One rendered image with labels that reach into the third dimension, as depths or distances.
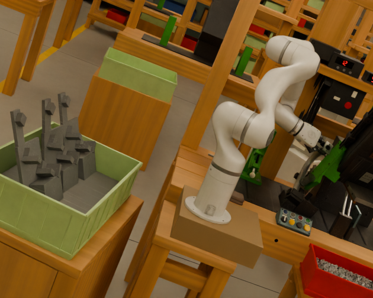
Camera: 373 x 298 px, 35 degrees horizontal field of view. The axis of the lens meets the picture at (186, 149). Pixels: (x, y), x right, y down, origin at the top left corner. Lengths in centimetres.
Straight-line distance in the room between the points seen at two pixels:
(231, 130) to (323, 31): 100
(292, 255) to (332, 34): 108
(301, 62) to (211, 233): 74
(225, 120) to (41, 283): 84
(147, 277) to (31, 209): 56
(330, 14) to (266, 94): 87
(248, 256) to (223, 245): 10
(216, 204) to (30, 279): 71
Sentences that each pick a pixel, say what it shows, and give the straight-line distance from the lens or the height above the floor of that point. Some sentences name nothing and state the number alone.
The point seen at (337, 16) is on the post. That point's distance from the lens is 294.
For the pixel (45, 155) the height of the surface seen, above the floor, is 97.
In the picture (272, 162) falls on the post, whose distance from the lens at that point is 307.
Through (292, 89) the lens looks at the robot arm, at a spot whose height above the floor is 142.
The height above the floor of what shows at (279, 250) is 80.
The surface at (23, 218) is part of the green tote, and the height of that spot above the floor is 86.
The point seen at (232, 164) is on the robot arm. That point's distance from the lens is 213.
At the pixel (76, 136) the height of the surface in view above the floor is 101.
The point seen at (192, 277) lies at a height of 73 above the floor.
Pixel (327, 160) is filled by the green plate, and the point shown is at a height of 117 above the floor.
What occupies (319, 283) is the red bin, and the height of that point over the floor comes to 86.
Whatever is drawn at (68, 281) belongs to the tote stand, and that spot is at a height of 73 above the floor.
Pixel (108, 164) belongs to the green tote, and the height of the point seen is 89.
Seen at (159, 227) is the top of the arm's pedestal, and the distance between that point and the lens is 219.
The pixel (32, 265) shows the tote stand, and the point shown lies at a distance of 197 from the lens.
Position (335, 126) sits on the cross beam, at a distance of 314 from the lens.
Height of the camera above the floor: 182
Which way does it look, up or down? 18 degrees down
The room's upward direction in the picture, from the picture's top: 23 degrees clockwise
